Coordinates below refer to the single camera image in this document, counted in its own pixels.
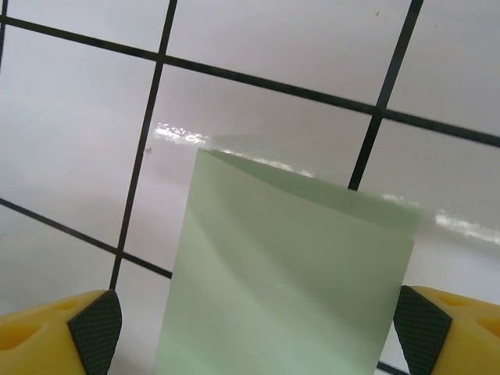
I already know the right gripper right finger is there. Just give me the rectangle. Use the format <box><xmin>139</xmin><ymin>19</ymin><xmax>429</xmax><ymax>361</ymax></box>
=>
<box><xmin>392</xmin><ymin>284</ymin><xmax>500</xmax><ymax>375</ymax></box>

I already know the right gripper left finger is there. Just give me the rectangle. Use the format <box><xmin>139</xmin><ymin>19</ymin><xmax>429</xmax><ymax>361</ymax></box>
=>
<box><xmin>0</xmin><ymin>288</ymin><xmax>123</xmax><ymax>375</ymax></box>

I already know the light green cloth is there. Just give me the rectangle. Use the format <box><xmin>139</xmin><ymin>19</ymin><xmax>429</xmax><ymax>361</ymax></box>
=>
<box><xmin>152</xmin><ymin>147</ymin><xmax>426</xmax><ymax>375</ymax></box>

